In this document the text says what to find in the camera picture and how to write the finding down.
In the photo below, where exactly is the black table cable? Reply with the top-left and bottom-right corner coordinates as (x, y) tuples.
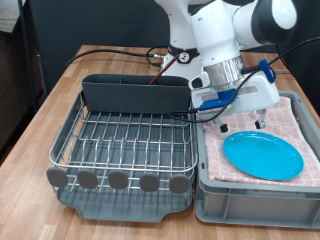
(64, 45), (169, 69)

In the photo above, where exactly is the brown wooden spoon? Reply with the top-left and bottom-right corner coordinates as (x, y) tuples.
(148, 53), (181, 86)

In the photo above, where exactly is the blue cable clip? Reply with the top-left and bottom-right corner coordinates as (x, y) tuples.
(259, 59), (276, 84)

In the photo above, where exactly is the pink checked cloth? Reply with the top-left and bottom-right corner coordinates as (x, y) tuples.
(201, 96), (320, 188)

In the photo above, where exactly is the metal wire dish rack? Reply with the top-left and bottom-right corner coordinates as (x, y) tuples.
(46, 91), (198, 198)

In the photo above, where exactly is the grey dish drying rack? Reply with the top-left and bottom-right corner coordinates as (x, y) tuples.
(54, 89), (196, 224)

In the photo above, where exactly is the blue plate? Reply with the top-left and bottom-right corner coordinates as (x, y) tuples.
(222, 130), (305, 182)

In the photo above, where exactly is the dark side cabinet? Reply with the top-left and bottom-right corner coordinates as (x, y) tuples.
(0, 0), (44, 158)

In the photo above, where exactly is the dark metal frame pole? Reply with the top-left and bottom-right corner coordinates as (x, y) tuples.
(17, 0), (38, 114)

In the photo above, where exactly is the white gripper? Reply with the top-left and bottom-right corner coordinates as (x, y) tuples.
(191, 76), (281, 133)

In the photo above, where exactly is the dark grey cutlery holder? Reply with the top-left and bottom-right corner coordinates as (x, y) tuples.
(81, 73), (193, 116)

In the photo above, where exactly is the grey plastic crate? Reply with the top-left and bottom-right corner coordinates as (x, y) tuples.
(193, 89), (320, 230)

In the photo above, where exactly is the blue mounted wrist camera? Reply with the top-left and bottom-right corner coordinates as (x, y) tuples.
(194, 88), (238, 119)

